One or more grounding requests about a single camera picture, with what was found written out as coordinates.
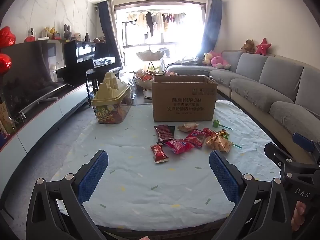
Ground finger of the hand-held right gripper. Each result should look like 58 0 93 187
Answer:
264 142 319 174
292 132 320 166

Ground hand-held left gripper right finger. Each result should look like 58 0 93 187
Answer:
209 150 298 240

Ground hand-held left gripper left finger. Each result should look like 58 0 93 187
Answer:
25 149 109 240

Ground pink red snack packet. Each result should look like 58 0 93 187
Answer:
164 139 195 155

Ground brown cardboard box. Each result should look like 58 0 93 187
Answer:
151 74 218 122

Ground person's right hand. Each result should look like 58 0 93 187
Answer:
291 201 307 232

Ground gold snack packet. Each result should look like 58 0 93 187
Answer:
205 132 233 153

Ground green lollipop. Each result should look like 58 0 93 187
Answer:
222 135 243 148
212 119 232 131

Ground light blue table cloth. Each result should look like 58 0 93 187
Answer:
50 100 283 227

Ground beige snack packet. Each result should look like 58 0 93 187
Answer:
177 122 199 132

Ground grey corner sofa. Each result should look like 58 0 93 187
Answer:
166 49 320 162

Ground small red candy packet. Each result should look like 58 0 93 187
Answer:
150 144 169 164

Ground white television cabinet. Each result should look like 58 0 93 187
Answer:
0 82 91 213

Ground dark red striped wafer packet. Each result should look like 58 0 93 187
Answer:
154 125 175 142

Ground clear container with yellow lid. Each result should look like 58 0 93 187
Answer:
91 72 132 124

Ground clear zip plastic bag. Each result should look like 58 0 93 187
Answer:
119 70 137 98

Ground red star plush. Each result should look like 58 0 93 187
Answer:
255 38 272 55

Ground pink plush toy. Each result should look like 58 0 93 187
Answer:
210 51 232 70

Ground brown lion plush toy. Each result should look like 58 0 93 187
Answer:
241 39 255 54

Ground pile of snack packets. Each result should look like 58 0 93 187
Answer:
135 70 153 82

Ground black curved television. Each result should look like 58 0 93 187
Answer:
0 41 69 120

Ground black upright piano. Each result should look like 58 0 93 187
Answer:
56 40 123 103

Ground white tiered bowl stand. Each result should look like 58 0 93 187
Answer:
132 49 165 98

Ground dark blue curtain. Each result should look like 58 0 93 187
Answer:
96 0 125 68
196 0 223 59

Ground red foil balloon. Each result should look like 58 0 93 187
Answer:
0 26 16 48
0 53 12 75

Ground yellow toy ornaments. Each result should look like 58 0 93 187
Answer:
41 26 62 40

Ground hanging laundry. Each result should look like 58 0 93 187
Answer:
126 10 187 39

